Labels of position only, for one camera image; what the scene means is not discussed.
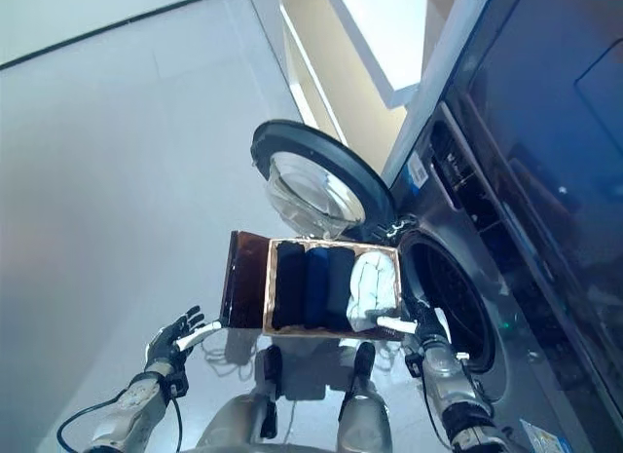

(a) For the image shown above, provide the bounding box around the blue barcode sticker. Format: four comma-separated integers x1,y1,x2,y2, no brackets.
403,155,430,191

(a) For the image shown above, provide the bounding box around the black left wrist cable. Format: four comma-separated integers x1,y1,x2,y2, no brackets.
56,398,184,453

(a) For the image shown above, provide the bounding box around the right silver robot leg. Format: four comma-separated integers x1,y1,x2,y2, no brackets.
337,342,393,453

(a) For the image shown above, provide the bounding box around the large black rolled garment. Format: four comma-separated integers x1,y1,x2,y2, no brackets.
271,242,307,330

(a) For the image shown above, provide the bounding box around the blue garment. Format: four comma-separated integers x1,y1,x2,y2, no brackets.
304,246,333,327

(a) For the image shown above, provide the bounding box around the rectangular wicker basket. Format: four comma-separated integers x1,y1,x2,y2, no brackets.
262,237,405,340

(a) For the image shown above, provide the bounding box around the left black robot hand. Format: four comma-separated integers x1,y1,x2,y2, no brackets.
145,305,223,376

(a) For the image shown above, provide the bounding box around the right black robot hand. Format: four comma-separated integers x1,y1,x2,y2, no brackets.
377,299,452,350

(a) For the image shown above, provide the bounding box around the slim black garment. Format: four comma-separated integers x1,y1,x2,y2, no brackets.
324,247,359,330

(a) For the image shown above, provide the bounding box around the round glass washer door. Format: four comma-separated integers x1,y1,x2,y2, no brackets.
251,119,398,240

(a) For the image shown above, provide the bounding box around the blue energy label sticker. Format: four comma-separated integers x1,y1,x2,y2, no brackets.
519,418,566,453

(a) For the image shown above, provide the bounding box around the grey front-load washing machine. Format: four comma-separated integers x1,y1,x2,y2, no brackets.
382,101,623,453

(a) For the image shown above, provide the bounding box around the white built-in cabinet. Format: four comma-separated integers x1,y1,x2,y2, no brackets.
242,0,488,181

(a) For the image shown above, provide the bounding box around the white shelf board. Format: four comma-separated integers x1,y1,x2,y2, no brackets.
318,0,422,111

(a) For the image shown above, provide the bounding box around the white garment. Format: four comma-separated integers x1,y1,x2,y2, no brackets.
346,251,398,333

